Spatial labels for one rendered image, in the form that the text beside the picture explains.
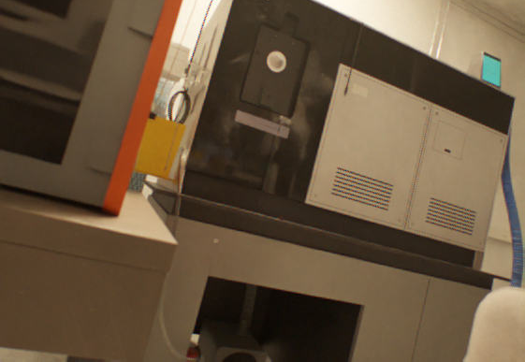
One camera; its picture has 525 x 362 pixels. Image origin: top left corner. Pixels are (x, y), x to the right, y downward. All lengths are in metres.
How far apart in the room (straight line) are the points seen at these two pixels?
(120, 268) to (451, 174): 1.33
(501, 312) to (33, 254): 0.70
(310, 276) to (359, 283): 0.18
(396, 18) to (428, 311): 2.17
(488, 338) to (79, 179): 0.69
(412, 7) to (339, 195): 2.18
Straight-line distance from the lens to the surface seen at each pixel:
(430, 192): 1.48
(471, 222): 1.63
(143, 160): 1.07
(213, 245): 1.03
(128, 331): 0.40
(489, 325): 0.80
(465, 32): 3.51
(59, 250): 0.38
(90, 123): 0.46
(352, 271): 1.23
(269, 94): 1.15
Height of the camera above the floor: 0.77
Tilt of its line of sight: 5 degrees up
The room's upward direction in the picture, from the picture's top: 15 degrees clockwise
